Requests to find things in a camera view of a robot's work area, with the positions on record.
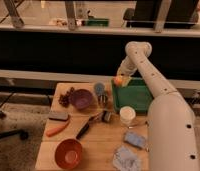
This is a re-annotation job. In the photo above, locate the yellow red apple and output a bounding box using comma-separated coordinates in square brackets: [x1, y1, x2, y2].
[113, 75, 123, 86]

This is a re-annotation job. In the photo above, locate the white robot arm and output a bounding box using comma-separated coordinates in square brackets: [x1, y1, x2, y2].
[117, 41, 200, 171]

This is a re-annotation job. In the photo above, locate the green plastic tray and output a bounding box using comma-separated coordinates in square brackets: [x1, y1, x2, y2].
[111, 78, 153, 114]

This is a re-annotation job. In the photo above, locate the metallic can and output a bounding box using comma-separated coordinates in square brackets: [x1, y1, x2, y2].
[98, 94, 108, 107]

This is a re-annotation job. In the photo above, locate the white cup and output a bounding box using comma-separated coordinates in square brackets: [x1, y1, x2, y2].
[119, 106, 136, 126]

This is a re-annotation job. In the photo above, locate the purple bowl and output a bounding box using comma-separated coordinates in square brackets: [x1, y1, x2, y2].
[69, 89, 93, 110]

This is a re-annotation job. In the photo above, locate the metal spoon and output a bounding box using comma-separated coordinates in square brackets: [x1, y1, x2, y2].
[127, 121, 149, 129]

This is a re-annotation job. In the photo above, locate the blue sponge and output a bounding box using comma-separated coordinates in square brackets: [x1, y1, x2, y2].
[124, 132, 146, 149]

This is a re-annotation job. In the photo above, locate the dark grapes bunch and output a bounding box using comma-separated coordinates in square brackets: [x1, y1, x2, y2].
[58, 87, 74, 107]

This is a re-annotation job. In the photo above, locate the crumpled grey blue cloth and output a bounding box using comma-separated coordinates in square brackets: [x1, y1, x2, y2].
[112, 146, 141, 171]

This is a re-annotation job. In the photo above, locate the grey eraser block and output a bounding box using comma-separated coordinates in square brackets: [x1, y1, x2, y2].
[49, 112, 69, 121]

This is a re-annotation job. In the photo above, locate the orange carrot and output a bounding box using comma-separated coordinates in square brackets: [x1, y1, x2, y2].
[45, 120, 70, 137]

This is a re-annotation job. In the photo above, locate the red orange bowl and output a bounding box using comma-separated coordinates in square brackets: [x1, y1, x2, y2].
[54, 139, 83, 170]

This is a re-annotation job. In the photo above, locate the black office chair base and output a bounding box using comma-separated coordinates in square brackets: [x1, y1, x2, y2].
[0, 93, 29, 140]

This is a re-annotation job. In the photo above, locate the black handled knife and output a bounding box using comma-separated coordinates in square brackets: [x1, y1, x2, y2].
[76, 114, 100, 140]

